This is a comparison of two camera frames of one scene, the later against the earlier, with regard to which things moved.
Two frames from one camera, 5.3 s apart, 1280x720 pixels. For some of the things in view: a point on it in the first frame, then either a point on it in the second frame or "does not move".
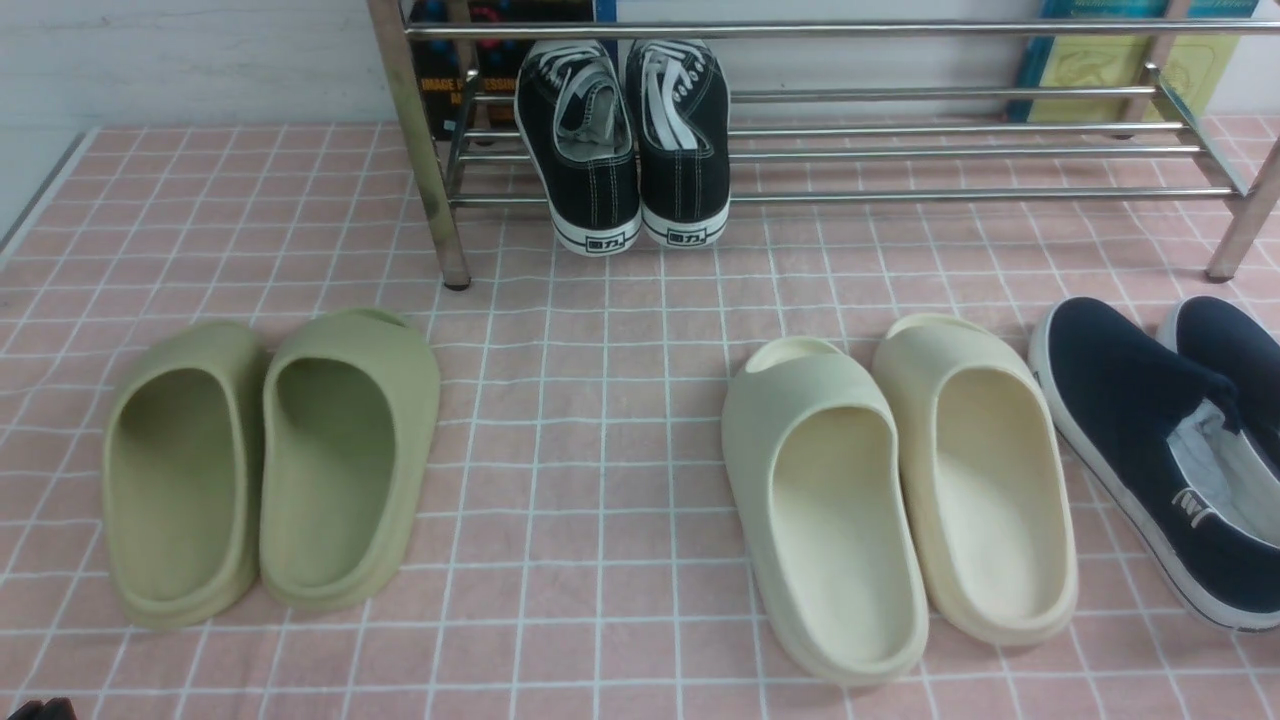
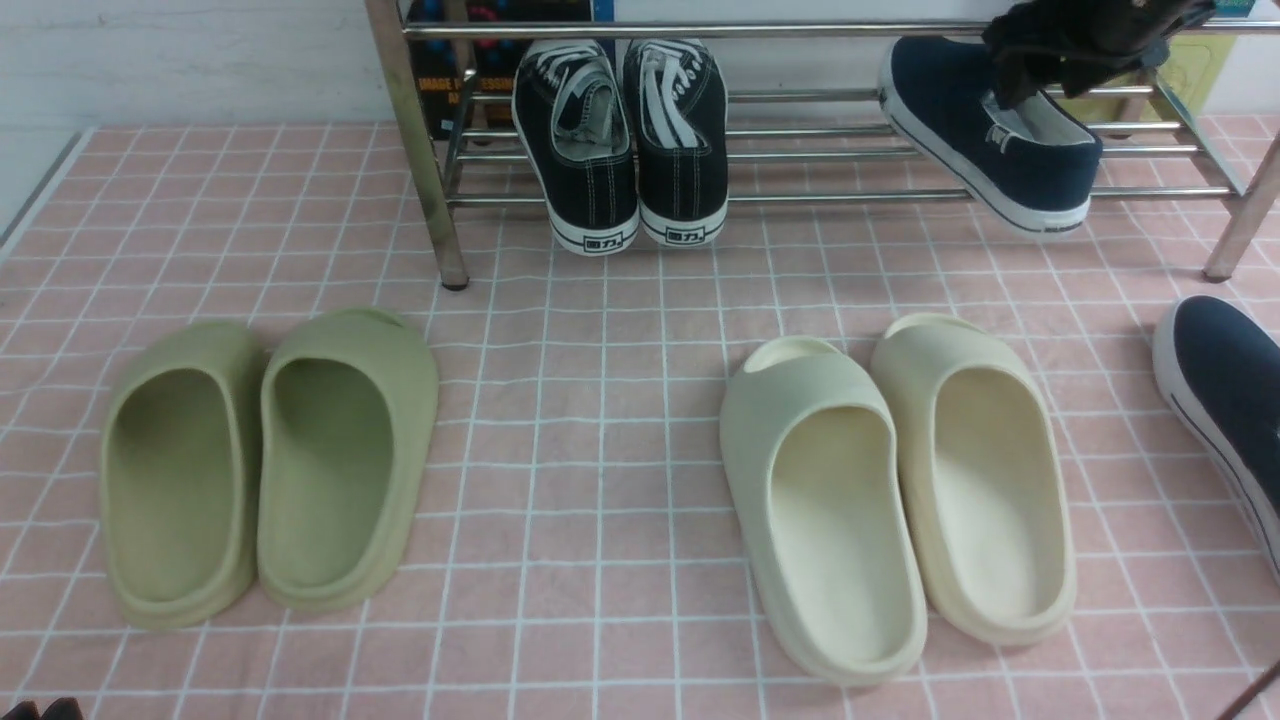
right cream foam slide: [992, 511] does not move
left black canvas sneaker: [574, 108] does not move
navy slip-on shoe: [1225, 339] does not move
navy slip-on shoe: [1161, 436] → [1032, 163]
